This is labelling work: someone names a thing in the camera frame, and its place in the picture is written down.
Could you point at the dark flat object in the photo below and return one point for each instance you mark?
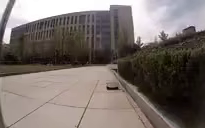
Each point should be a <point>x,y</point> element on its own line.
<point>112,86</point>

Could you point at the large curved grey building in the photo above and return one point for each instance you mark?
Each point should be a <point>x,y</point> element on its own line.
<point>90,30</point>

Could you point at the row of thin trees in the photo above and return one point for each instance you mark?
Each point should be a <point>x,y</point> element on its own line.
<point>66,46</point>

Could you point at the small tree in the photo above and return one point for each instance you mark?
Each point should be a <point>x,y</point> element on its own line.
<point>163,35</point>
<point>138,42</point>

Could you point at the pale concrete slab pavement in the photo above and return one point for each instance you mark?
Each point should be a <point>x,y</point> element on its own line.
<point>73,96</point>

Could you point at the grey concrete kerb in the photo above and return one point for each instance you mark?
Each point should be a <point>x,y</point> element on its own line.
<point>146,106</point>

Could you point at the dark green hedge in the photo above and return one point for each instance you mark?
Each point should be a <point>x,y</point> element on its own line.
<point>163,73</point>

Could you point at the flat grass field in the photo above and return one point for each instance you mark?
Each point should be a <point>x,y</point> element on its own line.
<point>30,69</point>

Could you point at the small dark building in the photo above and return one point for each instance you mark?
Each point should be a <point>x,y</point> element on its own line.
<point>189,29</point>

